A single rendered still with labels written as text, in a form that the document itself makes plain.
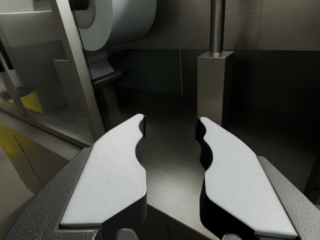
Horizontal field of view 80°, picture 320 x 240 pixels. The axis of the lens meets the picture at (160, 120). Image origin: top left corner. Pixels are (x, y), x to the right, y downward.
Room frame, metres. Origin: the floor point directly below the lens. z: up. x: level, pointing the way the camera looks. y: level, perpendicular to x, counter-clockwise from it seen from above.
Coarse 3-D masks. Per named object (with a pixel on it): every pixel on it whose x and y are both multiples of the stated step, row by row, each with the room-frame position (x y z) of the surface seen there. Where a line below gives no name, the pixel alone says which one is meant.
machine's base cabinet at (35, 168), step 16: (0, 128) 1.03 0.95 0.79; (0, 144) 1.20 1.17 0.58; (16, 144) 0.94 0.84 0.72; (16, 160) 1.09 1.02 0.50; (32, 160) 0.86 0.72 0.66; (48, 160) 0.71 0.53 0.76; (32, 176) 0.97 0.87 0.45; (48, 176) 0.78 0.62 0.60; (32, 192) 1.16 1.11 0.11; (144, 224) 0.37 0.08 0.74; (160, 224) 0.33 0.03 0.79
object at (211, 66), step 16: (224, 0) 0.60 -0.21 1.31; (224, 16) 0.61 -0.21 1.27; (208, 64) 0.59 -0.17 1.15; (224, 64) 0.56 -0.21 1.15; (208, 80) 0.59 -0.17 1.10; (224, 80) 0.56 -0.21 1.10; (208, 96) 0.59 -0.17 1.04; (224, 96) 0.57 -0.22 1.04; (208, 112) 0.59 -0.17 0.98; (224, 112) 0.58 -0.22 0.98; (224, 128) 0.59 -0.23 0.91
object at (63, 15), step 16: (64, 0) 0.52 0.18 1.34; (64, 16) 0.51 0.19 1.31; (64, 32) 0.50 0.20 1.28; (64, 48) 0.52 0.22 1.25; (80, 48) 0.52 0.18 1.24; (0, 64) 0.82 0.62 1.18; (80, 64) 0.51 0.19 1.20; (80, 80) 0.50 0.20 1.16; (80, 96) 0.52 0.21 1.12; (16, 112) 0.91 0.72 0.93; (96, 112) 0.52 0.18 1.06; (48, 128) 0.71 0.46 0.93; (96, 128) 0.51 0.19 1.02; (80, 144) 0.57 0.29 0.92
